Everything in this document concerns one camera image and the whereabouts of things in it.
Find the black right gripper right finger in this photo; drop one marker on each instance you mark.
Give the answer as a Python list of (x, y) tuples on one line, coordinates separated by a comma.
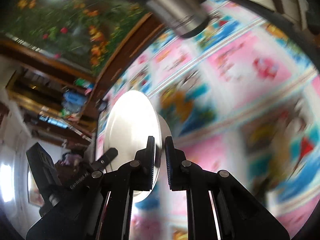
[(218, 205)]

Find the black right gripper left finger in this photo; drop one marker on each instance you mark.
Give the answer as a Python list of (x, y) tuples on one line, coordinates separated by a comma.
[(101, 207)]

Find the white paper plate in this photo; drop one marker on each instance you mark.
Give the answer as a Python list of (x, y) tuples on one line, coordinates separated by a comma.
[(130, 122)]

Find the blue thermos jug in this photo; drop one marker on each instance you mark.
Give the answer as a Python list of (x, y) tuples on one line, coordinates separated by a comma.
[(75, 98)]

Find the small black device on table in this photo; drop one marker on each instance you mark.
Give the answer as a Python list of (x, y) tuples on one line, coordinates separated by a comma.
[(102, 105)]

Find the colourful fruit pattern tablecloth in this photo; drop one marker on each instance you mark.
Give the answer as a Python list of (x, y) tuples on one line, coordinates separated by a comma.
[(242, 95)]

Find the stainless steel thermos bottle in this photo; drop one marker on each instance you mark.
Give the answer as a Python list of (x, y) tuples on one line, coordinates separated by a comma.
[(186, 18)]

